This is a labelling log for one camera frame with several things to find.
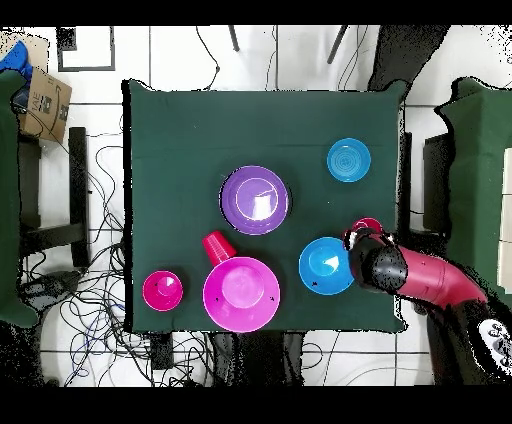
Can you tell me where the wide purple bowl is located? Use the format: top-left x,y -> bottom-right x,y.
218,164 -> 290,236

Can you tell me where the red cup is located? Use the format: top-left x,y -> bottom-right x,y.
202,230 -> 239,267

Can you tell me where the large pink bowl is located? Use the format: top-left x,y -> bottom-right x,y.
202,256 -> 281,334

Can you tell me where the deep blue bowl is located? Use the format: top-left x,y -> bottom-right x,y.
298,236 -> 356,296

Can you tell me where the flat-bottomed blue bowl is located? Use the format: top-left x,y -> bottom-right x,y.
326,137 -> 372,184

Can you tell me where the ribbed pink-red cup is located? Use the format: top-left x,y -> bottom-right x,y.
350,216 -> 385,235

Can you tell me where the dark green table cloth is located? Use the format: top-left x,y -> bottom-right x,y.
121,78 -> 411,333

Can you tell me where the small crimson bowl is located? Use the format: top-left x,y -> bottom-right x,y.
142,270 -> 185,313

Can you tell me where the black wooden bench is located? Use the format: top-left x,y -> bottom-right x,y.
17,126 -> 91,269

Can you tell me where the grey black equipment base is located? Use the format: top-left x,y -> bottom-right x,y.
19,269 -> 83,309

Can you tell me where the person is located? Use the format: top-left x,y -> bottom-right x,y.
367,25 -> 451,94

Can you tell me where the green cloth covered table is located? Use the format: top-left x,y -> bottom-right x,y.
433,77 -> 512,309
0,69 -> 39,329

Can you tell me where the cardboard box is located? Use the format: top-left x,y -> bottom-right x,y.
17,67 -> 73,144

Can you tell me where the white box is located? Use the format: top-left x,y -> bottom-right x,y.
496,146 -> 512,295

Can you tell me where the blue bag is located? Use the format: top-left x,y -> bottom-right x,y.
0,39 -> 34,81

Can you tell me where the black floor cable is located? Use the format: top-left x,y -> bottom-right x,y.
194,25 -> 222,92

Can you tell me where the black square floor frame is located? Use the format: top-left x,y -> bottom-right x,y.
56,26 -> 116,73

